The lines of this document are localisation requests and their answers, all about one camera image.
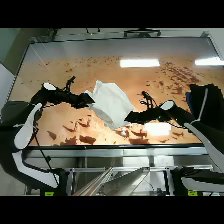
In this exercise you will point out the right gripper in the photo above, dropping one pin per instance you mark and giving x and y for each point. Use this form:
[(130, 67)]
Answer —
[(138, 117)]

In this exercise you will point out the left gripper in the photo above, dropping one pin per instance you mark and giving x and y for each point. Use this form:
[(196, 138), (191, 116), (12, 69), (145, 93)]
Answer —
[(79, 100)]

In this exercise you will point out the white shirt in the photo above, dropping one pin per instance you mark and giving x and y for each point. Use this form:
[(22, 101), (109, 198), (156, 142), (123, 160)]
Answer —
[(111, 101)]

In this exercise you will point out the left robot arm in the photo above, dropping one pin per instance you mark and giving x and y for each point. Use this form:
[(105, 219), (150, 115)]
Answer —
[(27, 130)]

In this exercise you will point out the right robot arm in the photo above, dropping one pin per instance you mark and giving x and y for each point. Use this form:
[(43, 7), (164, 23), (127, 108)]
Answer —
[(207, 141)]

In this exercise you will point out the dark grey garment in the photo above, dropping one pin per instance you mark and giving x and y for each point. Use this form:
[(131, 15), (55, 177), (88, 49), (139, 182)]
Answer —
[(13, 111)]

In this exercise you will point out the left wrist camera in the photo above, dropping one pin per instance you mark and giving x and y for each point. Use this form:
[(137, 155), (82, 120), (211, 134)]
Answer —
[(69, 83)]

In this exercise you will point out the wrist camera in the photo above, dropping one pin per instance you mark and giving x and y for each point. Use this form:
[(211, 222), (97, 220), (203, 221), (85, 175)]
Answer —
[(69, 83), (147, 99)]

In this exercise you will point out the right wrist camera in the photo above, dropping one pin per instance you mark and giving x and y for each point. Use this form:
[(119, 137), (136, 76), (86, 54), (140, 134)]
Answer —
[(147, 99)]

